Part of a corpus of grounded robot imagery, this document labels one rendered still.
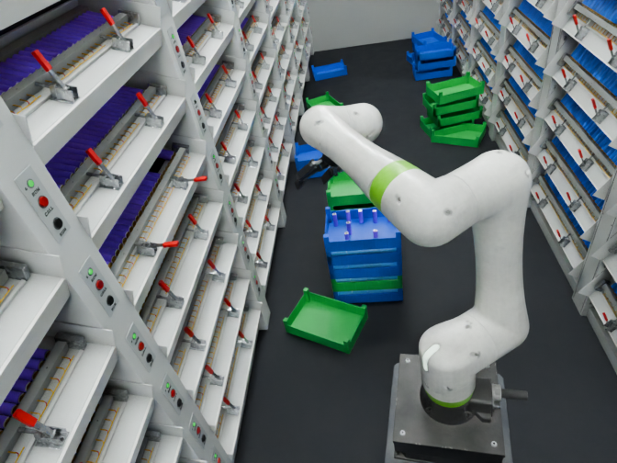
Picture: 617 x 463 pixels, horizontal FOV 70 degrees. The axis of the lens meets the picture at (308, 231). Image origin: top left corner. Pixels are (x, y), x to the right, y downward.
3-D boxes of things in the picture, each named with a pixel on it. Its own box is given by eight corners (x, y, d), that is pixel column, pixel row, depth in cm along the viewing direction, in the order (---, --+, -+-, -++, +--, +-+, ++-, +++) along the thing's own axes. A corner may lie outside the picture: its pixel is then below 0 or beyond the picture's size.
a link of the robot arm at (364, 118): (396, 129, 115) (382, 94, 118) (356, 132, 110) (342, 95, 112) (369, 155, 127) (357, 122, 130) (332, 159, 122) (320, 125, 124)
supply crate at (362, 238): (397, 215, 188) (397, 200, 183) (401, 247, 172) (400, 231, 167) (328, 220, 192) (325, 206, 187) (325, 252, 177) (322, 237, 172)
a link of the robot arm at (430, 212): (477, 240, 85) (484, 191, 76) (423, 270, 82) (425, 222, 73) (417, 194, 97) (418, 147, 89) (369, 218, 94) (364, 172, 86)
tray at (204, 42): (233, 36, 180) (235, 0, 171) (194, 98, 134) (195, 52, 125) (184, 26, 179) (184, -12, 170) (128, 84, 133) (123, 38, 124)
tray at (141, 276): (206, 166, 139) (206, 141, 133) (136, 320, 93) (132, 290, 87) (141, 154, 138) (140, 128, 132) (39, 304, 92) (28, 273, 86)
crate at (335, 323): (368, 317, 189) (366, 305, 184) (349, 355, 176) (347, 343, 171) (308, 299, 202) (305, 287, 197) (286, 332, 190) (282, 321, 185)
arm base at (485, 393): (523, 380, 116) (525, 367, 112) (530, 435, 105) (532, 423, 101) (421, 370, 124) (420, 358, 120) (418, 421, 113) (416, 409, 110)
